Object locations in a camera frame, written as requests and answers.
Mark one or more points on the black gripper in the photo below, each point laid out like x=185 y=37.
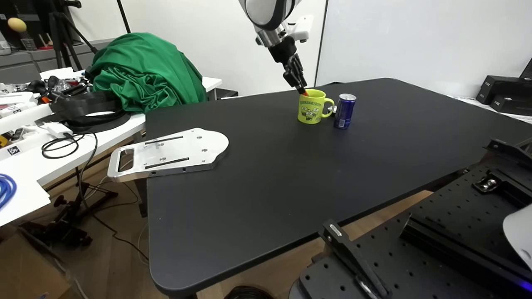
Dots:
x=283 y=50

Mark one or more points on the orange pen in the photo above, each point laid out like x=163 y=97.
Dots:
x=303 y=92

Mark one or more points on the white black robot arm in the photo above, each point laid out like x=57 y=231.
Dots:
x=268 y=14

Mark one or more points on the light green mug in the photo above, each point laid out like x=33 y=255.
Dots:
x=311 y=108

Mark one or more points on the blue drink can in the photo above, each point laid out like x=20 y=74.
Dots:
x=344 y=110

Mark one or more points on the green cloth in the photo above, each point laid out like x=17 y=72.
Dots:
x=147 y=72

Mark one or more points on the white metal mounting plate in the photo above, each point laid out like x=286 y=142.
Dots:
x=166 y=152

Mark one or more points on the black metal clamp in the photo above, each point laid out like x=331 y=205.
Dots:
x=351 y=258

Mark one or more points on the black boxes stack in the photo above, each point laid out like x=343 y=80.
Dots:
x=507 y=93

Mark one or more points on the black bag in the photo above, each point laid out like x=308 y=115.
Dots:
x=83 y=108

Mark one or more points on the black tripod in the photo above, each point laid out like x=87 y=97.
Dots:
x=67 y=34

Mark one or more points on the black perforated breadboard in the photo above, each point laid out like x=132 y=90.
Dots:
x=442 y=260

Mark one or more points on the black floor stand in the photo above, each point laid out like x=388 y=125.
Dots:
x=67 y=218

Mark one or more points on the white rounded device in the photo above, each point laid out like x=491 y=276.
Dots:
x=521 y=235

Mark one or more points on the white side table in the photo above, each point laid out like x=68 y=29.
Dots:
x=33 y=167

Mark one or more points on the yellow ball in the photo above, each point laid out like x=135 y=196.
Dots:
x=17 y=24

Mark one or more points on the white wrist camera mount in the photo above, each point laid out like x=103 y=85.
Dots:
x=299 y=30

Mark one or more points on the black mounting rail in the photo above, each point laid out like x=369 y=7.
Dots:
x=466 y=250

